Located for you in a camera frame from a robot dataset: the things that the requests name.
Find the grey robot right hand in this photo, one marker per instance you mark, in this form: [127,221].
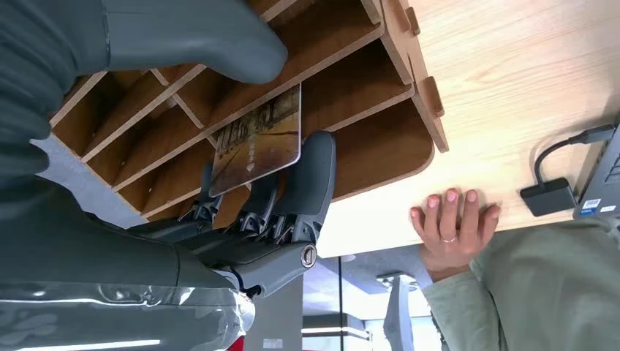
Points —
[97,242]

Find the brown wooden slotted organizer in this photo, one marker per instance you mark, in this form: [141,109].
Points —
[378,145]

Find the red object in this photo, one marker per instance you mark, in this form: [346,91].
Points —
[236,345]

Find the black partition post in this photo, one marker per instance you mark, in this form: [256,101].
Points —
[340,300]

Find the person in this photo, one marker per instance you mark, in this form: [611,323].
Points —
[533,290]

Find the ribbed grey right arm sleeve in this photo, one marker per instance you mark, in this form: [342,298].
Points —
[34,58]

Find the grey laptop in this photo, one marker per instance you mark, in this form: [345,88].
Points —
[605,189]

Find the black adapter box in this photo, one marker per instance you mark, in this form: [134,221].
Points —
[550,197]

